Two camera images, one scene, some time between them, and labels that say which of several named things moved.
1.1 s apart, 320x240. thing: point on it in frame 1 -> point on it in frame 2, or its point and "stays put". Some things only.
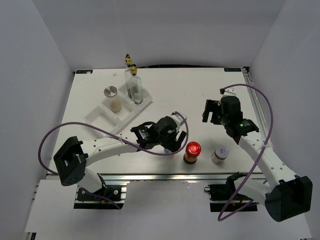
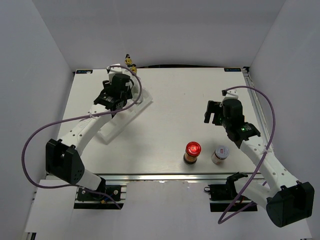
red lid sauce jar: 193,149 stays put
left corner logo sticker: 84,71 stays put
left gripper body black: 168,142 -> 128,96
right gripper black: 209,107 stays put
